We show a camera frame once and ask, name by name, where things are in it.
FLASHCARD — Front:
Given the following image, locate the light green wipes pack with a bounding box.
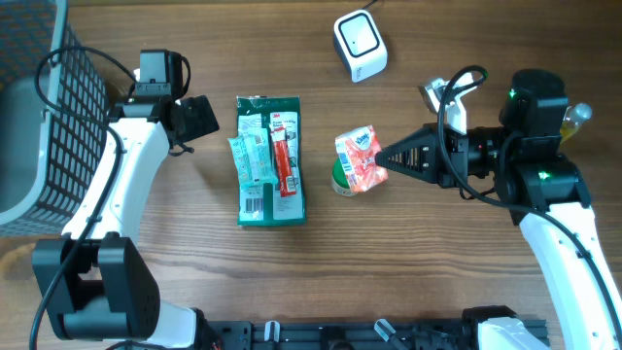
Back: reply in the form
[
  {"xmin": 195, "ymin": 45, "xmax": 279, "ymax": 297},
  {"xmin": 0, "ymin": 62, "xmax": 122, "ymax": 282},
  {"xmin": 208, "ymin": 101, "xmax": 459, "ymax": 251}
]
[{"xmin": 228, "ymin": 128, "xmax": 278, "ymax": 190}]

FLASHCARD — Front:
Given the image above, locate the green white round can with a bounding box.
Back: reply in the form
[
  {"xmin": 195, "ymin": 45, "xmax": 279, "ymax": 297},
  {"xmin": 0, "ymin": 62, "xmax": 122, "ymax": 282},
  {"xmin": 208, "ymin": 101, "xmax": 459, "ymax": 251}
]
[{"xmin": 331, "ymin": 158, "xmax": 356, "ymax": 197}]

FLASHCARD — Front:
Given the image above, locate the green gloves package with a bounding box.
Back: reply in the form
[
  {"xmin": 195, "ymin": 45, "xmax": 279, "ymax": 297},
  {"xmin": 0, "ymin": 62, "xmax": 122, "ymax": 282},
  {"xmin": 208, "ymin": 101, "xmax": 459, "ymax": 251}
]
[{"xmin": 236, "ymin": 96, "xmax": 306, "ymax": 227}]

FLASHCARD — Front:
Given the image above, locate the red white stick sachet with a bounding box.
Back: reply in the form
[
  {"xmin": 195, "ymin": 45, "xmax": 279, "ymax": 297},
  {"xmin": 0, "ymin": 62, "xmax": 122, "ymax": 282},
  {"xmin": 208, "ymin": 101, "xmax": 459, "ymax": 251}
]
[{"xmin": 271, "ymin": 126, "xmax": 296, "ymax": 197}]

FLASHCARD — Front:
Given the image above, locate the yellow liquid glass bottle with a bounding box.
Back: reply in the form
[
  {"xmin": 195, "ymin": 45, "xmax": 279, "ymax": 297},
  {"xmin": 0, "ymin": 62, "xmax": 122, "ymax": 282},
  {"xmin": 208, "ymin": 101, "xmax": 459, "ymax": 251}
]
[{"xmin": 560, "ymin": 103, "xmax": 592, "ymax": 143}]

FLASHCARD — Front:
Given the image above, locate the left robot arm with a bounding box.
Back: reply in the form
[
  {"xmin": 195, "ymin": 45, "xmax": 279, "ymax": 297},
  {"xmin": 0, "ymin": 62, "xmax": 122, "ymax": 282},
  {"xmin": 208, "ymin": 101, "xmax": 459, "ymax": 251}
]
[{"xmin": 28, "ymin": 49, "xmax": 223, "ymax": 349}]

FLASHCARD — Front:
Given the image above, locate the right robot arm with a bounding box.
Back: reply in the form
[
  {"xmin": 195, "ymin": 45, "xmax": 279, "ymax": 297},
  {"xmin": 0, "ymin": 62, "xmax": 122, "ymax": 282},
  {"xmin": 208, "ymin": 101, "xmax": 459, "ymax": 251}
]
[{"xmin": 375, "ymin": 65, "xmax": 621, "ymax": 349}]

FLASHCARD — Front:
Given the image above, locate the white barcode scanner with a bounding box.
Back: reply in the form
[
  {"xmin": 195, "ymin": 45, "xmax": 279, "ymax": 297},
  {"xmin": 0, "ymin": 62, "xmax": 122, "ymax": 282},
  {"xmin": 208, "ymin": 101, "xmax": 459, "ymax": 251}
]
[{"xmin": 332, "ymin": 9, "xmax": 388, "ymax": 83}]

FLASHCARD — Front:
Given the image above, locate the grey plastic mesh basket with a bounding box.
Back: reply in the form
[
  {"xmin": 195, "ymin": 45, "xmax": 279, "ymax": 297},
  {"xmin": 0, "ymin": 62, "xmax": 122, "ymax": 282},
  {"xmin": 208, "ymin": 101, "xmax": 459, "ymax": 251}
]
[{"xmin": 1, "ymin": 0, "xmax": 108, "ymax": 237}]

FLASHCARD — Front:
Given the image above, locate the black right camera cable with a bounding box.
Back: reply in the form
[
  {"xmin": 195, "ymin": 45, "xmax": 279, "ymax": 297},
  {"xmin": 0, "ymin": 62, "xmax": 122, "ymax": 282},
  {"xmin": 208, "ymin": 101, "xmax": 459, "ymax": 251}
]
[{"xmin": 436, "ymin": 65, "xmax": 622, "ymax": 336}]

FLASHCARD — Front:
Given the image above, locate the black camera cable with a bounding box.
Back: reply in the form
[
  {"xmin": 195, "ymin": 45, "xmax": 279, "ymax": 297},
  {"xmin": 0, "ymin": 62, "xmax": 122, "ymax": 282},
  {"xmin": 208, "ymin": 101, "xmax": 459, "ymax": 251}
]
[
  {"xmin": 436, "ymin": 65, "xmax": 622, "ymax": 336},
  {"xmin": 28, "ymin": 46, "xmax": 191, "ymax": 350}
]

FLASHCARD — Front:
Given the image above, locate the black left camera cable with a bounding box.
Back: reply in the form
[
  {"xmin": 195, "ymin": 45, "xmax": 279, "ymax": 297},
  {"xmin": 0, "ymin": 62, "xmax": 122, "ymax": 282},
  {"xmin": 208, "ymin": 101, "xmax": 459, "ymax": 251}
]
[{"xmin": 28, "ymin": 46, "xmax": 191, "ymax": 350}]

